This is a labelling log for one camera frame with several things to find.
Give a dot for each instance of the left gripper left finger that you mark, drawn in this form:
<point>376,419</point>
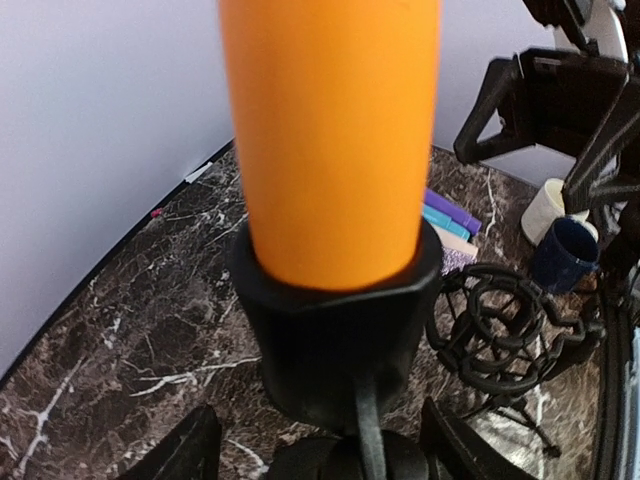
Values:
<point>191,450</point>

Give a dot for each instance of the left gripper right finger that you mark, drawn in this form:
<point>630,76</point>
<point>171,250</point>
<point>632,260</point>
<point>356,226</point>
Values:
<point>448,440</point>

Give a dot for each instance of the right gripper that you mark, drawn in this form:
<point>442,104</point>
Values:
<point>567,102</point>

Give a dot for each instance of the black tripod shock-mount stand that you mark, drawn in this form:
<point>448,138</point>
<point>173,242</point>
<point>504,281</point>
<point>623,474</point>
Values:
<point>502,335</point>

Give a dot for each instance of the black stand of orange microphone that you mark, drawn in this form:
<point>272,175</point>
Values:
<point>339,361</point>

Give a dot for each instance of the purple microphone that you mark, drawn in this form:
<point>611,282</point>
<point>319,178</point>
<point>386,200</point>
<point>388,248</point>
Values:
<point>458,214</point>

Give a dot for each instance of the blue microphone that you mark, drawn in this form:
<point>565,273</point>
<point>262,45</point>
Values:
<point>445,222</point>

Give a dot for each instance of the beige microphone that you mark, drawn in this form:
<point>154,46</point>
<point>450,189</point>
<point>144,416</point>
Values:
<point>454,242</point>

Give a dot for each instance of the glitter silver-head microphone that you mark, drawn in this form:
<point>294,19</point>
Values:
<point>454,260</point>

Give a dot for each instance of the orange microphone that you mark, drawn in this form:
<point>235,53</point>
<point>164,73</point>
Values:
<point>333,106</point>

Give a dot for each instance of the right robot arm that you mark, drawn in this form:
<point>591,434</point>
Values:
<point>616,454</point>

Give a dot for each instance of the cream mug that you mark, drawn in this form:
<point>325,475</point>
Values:
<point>543,210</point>

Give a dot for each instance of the dark blue mug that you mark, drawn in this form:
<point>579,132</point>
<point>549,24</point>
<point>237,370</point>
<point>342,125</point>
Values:
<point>567,253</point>

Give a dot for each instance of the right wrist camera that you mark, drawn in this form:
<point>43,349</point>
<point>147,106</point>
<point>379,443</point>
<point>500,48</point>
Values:
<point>594,28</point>

